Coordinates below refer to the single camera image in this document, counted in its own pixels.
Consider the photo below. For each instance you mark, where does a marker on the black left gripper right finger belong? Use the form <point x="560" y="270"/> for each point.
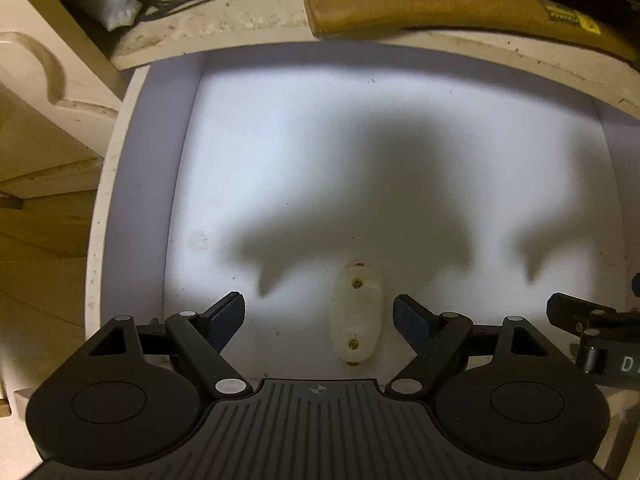
<point x="455" y="357"/>

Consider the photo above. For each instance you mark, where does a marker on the cream carved cabinet door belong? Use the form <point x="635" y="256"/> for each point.
<point x="60" y="98"/>

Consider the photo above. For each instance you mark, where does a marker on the white plastic drawer fitting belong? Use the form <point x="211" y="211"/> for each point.
<point x="356" y="313"/>

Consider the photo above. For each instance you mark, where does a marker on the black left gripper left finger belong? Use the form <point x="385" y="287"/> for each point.
<point x="177" y="359"/>

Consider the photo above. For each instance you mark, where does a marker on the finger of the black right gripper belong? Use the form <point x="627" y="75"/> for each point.
<point x="576" y="316"/>

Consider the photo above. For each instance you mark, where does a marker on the wooden handle hammer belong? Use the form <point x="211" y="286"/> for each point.
<point x="539" y="19"/>

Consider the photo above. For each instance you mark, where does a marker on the white open drawer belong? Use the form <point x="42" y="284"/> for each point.
<point x="268" y="170"/>

